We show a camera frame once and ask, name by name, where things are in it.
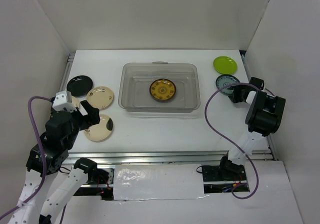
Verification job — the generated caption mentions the cream plate black patch front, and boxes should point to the cream plate black patch front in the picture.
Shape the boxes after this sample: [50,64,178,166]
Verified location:
[84,114,114,142]

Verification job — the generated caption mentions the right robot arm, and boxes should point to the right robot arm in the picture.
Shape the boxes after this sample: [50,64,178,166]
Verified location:
[216,75,286,180]

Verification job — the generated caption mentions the cream plate with calligraphy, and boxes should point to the cream plate with calligraphy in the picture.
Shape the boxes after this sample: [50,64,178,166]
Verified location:
[86,86,114,110]

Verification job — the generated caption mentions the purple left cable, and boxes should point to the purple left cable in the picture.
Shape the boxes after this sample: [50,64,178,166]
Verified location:
[0,96,68,224]

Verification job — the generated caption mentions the green plate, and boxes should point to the green plate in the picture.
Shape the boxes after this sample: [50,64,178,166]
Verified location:
[213,56,238,74]

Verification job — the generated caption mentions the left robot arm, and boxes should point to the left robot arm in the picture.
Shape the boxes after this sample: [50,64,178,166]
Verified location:
[1,101,100,224]

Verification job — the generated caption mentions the blue patterned plate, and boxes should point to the blue patterned plate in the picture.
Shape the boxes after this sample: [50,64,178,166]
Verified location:
[215,74,240,96]

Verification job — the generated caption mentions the clear plastic bin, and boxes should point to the clear plastic bin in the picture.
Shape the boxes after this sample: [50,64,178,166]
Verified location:
[118,62,201,113]

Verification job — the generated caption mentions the white taped sheet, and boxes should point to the white taped sheet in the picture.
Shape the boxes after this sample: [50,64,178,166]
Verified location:
[113,164,205,201]

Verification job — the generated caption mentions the cream plate black patch rear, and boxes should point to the cream plate black patch rear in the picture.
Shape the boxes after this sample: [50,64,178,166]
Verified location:
[71,96,80,109]

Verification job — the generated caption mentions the purple cable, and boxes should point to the purple cable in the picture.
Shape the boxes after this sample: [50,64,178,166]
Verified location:
[204,83,276,200]
[0,96,68,224]

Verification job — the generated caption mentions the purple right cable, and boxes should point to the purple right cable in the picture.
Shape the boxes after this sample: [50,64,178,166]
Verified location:
[204,83,276,200]

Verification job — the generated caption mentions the yellow patterned plate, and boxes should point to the yellow patterned plate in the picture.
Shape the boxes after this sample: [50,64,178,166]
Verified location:
[149,79,177,102]

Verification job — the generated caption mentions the cream plate black patch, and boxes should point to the cream plate black patch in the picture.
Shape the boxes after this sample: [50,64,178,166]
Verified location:
[71,96,80,109]
[84,114,114,142]

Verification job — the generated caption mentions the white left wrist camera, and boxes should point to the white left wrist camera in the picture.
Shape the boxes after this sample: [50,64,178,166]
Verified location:
[52,90,78,113]

